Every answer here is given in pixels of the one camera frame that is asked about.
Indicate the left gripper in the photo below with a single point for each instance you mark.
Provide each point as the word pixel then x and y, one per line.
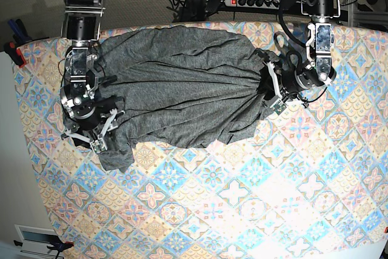
pixel 284 88

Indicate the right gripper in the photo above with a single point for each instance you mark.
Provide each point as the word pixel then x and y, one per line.
pixel 91 121

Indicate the grey t-shirt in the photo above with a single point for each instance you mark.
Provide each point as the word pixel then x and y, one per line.
pixel 184 86

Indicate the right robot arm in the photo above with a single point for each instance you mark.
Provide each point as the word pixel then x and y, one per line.
pixel 80 78

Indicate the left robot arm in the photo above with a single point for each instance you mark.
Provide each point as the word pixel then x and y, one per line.
pixel 317 63

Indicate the patterned tablecloth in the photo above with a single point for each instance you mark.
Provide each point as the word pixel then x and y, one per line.
pixel 308 182

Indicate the red black clamp upper left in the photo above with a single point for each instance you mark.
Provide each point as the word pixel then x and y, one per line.
pixel 15 54

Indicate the black clamp lower left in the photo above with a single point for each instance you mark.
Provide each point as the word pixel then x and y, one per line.
pixel 57 246

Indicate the white floor vent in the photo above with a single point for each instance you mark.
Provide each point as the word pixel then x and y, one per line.
pixel 36 240

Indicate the blue handled clamp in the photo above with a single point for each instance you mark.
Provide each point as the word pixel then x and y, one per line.
pixel 20 34

